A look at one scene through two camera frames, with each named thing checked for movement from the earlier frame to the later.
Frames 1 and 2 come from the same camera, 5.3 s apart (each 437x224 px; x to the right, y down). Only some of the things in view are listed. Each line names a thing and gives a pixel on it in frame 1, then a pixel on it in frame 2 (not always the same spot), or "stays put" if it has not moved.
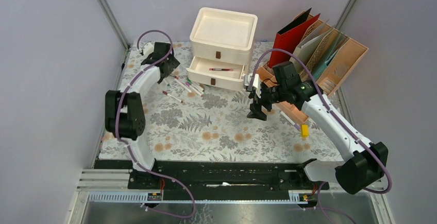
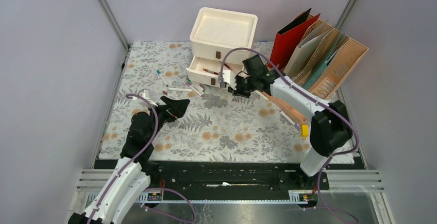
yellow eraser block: [305, 132] stays put
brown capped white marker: [172, 97] stays put
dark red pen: [223, 69] to [228, 66]
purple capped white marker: [295, 125] stays put
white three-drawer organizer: [221, 43] stays put
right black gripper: [255, 107] to [237, 92]
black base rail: [219, 176] stays put
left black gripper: [172, 63] to [173, 108]
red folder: [288, 39] stays put
